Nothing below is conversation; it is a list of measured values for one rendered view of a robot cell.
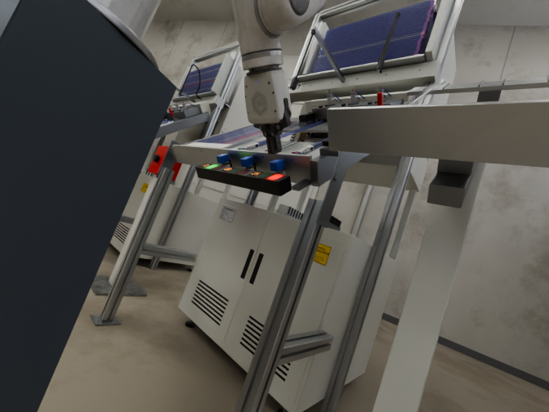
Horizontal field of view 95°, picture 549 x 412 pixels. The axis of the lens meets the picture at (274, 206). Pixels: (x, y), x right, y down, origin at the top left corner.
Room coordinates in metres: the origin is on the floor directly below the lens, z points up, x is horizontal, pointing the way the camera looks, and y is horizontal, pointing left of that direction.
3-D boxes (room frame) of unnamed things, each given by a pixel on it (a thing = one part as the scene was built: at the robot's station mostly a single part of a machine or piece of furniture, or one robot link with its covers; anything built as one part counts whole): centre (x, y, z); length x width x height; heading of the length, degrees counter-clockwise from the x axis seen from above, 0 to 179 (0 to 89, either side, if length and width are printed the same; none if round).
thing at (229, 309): (1.26, -0.21, 0.31); 0.70 x 0.65 x 0.62; 49
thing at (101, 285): (1.38, 0.64, 0.39); 0.24 x 0.24 x 0.78; 49
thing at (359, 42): (1.12, -0.18, 1.52); 0.51 x 0.13 x 0.27; 49
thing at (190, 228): (2.06, 0.99, 0.66); 1.01 x 0.73 x 1.31; 139
